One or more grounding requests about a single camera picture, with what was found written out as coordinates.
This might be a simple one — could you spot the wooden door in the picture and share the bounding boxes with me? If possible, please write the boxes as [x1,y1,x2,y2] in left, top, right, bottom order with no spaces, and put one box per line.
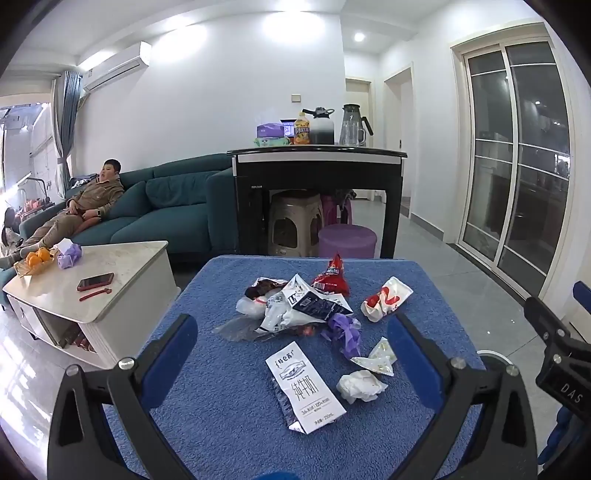
[345,78,373,149]

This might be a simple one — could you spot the purple round stool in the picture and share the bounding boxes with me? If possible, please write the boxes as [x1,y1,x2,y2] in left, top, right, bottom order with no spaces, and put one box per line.
[318,224,378,259]

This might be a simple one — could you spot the white and black package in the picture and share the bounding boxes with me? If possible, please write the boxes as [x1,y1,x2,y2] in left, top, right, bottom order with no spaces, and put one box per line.
[259,274,354,334]

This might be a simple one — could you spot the grey curtain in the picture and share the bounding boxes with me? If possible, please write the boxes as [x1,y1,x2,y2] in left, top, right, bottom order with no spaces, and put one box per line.
[51,70,83,190]

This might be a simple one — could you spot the white coffee table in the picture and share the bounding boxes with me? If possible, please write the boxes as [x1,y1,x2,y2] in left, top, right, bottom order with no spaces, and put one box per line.
[2,240,182,370]

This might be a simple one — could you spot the person's right hand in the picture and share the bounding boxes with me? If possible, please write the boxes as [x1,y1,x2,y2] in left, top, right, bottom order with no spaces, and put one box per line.
[538,406,586,467]

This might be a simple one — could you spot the red smartphone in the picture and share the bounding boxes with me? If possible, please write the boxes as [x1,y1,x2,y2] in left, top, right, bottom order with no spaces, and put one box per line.
[76,272,115,292]

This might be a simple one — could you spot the blue terry towel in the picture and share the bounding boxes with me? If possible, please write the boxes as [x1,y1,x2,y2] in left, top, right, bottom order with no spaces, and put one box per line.
[104,255,490,480]

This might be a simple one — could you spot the tissue box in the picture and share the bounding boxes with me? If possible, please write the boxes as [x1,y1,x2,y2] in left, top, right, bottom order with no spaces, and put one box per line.
[257,122,294,139]

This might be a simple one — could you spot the white air conditioner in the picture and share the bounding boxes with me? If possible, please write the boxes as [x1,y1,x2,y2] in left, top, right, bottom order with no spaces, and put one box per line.
[81,41,152,92]

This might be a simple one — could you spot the black console table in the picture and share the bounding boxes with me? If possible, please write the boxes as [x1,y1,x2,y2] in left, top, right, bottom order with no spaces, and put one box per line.
[226,144,408,259]

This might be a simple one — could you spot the white milk carton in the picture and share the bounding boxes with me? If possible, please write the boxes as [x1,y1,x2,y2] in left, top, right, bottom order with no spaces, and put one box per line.
[265,340,347,435]

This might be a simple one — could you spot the red snack bag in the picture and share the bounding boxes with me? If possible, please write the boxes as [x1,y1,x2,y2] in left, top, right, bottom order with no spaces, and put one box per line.
[310,253,352,296]

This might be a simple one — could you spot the red and white wrapper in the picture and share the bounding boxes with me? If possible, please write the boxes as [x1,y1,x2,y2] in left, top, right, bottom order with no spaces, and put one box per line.
[361,276,414,322]

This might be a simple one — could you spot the purple tissue pack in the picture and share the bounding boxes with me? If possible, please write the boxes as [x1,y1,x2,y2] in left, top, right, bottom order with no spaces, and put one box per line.
[54,238,83,270]

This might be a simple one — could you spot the black kettle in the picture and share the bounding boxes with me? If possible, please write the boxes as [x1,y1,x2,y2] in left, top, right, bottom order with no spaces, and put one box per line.
[302,107,335,145]

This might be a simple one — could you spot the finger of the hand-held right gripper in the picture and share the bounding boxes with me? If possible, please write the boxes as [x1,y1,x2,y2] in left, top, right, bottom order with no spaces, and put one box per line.
[524,296,575,354]
[573,281,591,324]

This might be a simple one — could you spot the pink plastic stool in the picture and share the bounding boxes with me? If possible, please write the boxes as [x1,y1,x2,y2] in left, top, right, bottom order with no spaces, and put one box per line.
[321,194,354,227]

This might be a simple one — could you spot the glass pitcher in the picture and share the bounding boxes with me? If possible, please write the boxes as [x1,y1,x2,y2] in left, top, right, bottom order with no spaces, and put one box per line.
[339,104,373,147]

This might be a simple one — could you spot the white and yellow wrapper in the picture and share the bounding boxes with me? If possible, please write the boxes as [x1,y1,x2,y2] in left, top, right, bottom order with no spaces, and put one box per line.
[351,337,395,377]

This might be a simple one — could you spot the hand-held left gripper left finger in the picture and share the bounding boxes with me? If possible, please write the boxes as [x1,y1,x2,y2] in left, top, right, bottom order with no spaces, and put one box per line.
[47,313,199,480]

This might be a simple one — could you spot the teal sofa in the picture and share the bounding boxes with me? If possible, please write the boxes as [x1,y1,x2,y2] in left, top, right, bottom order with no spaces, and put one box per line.
[0,154,237,311]

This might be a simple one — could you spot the clear plastic bag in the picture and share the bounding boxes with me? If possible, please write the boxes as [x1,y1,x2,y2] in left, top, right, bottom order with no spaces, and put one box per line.
[215,316,274,342]

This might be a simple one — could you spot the beige plastic stool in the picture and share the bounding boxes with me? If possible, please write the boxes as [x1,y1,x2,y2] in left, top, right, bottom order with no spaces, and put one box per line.
[268,191,324,257]

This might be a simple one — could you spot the crumpled white tissue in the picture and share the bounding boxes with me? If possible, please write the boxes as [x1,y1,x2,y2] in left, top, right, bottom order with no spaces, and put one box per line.
[336,369,389,404]

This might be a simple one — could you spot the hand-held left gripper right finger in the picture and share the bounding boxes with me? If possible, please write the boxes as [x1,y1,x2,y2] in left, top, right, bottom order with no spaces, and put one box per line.
[387,313,539,480]

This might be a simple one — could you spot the sliding glass door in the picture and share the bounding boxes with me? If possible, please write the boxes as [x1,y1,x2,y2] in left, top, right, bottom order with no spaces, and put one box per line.
[450,25,580,301]

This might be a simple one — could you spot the purple crumpled wrapper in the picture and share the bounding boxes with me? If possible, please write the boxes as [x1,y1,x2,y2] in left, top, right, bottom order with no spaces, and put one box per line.
[323,311,363,358]

